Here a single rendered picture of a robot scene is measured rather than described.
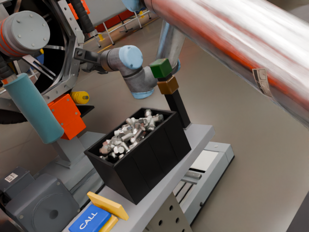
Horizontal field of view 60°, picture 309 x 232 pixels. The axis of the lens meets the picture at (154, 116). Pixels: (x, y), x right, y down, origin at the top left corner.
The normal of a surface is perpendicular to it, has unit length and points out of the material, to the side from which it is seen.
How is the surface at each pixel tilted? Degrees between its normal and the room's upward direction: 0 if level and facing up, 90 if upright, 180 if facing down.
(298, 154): 0
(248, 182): 0
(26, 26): 90
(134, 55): 85
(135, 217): 0
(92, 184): 90
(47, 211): 90
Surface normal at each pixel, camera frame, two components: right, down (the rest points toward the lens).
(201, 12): -0.69, 0.07
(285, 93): -0.81, 0.45
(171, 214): 0.71, 0.04
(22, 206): -0.07, -0.74
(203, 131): -0.38, -0.82
